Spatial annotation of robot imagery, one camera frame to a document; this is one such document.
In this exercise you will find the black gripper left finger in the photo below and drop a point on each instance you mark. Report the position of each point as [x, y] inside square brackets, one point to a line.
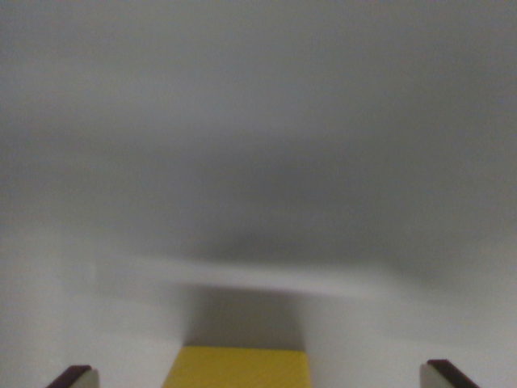
[78, 378]

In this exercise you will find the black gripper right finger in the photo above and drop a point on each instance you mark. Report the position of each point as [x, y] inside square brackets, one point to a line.
[442, 376]

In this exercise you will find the yellow wooden cube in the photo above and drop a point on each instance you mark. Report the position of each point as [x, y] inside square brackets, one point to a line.
[238, 368]

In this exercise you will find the grey plastic bin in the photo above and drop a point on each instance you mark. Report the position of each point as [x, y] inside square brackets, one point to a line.
[258, 161]

